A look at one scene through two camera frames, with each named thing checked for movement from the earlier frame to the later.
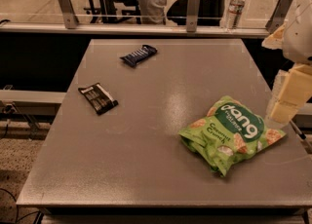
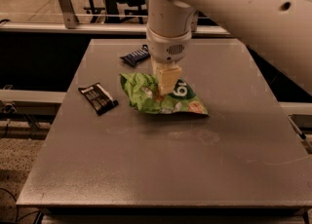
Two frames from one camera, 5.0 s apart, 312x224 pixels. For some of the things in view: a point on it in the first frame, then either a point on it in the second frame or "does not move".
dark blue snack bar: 138,56 does not move
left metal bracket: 71,20 does not move
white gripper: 300,39 to 166,50
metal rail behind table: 134,29 does not move
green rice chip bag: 226,133 to 143,92
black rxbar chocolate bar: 98,98 does not move
